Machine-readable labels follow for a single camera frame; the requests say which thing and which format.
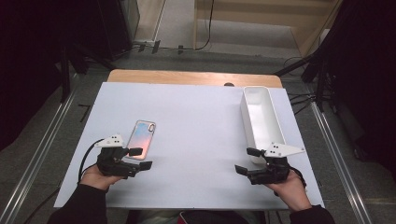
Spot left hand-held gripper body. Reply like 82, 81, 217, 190
93, 133, 142, 179

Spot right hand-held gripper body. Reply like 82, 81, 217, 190
247, 142, 306, 186

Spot white plastic bin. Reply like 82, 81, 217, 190
239, 85, 287, 165

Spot person's left hand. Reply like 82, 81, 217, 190
79, 169, 125, 191

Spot person's right hand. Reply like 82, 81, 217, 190
264, 169, 313, 213

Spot white board mat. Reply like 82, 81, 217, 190
53, 81, 325, 210

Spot wooden table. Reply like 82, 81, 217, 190
106, 68, 284, 89

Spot black metal stand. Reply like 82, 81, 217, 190
274, 52, 331, 113
59, 43, 116, 104

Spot black cabinet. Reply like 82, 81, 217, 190
96, 0, 141, 62

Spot dark curtain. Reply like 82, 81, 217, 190
0, 0, 104, 152
320, 0, 396, 180

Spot light wooden shelf unit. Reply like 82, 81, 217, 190
192, 0, 344, 59

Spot right hand-held gripper cable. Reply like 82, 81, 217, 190
289, 167, 308, 197

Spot hand-held gripper cable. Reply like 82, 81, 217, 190
289, 167, 308, 197
22, 138, 106, 224

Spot left hand-held gripper cable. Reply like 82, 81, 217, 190
22, 138, 106, 224

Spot metal floor rail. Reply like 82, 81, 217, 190
0, 90, 78, 224
311, 102, 373, 224

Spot black floor cables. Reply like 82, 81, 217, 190
288, 91, 321, 116

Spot black hanging cable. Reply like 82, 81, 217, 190
195, 0, 216, 51

